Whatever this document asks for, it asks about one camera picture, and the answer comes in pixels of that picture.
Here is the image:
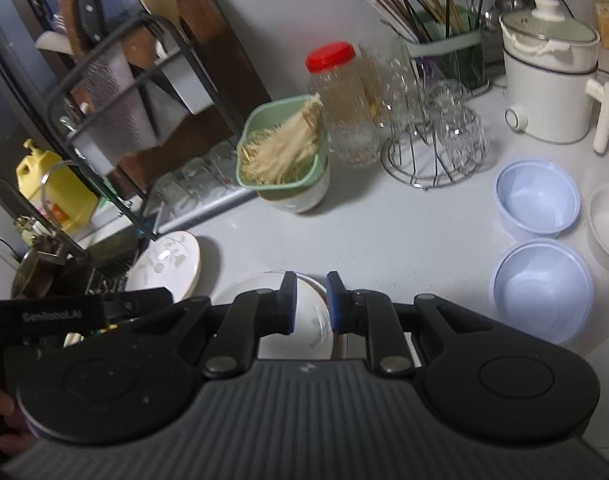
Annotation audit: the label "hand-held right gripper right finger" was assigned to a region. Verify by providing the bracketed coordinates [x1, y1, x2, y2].
[327, 271, 493, 379]

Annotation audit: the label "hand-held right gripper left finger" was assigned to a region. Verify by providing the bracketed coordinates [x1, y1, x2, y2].
[134, 271, 298, 379]

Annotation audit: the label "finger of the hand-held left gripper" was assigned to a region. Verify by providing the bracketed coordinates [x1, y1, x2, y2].
[104, 287, 175, 324]

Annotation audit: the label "gold-rimmed floral plate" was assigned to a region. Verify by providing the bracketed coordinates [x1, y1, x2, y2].
[214, 271, 336, 361]
[124, 231, 202, 307]

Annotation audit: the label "person's left hand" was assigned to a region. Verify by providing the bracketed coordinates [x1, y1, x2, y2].
[0, 377, 36, 456]

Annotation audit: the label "white bowl under green container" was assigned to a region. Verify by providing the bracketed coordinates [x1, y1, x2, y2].
[258, 160, 332, 214]

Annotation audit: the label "yellow detergent bottle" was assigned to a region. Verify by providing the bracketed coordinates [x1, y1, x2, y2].
[17, 139, 99, 235]

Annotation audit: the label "clear glass jars under rack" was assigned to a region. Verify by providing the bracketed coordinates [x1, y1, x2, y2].
[153, 144, 241, 207]

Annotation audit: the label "dry yellow noodles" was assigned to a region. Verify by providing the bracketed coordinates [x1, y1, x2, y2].
[239, 93, 323, 186]

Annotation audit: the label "green noodle container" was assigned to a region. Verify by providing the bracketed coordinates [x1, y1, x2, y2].
[236, 95, 330, 194]

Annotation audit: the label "glass jar with red lid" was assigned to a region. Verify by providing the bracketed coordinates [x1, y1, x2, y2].
[305, 41, 381, 169]

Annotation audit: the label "lavender plastic bowl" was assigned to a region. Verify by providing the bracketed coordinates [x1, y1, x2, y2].
[493, 160, 581, 241]
[489, 239, 596, 346]

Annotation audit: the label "black metal knife rack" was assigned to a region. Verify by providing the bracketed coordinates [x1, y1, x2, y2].
[47, 14, 221, 241]

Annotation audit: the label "wooden cutting board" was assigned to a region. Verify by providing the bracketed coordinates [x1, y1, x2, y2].
[119, 0, 273, 186]

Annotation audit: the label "white electric cooking pot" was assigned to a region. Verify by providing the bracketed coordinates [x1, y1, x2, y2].
[499, 0, 609, 155]

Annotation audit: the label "bundle of chopsticks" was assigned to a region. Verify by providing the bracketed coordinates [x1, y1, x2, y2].
[361, 0, 485, 45]

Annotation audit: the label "wire cup rack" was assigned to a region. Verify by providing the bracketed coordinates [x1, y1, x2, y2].
[381, 119, 488, 190]

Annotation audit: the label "black-handled knife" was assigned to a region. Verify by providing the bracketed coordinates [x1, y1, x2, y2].
[78, 0, 106, 43]

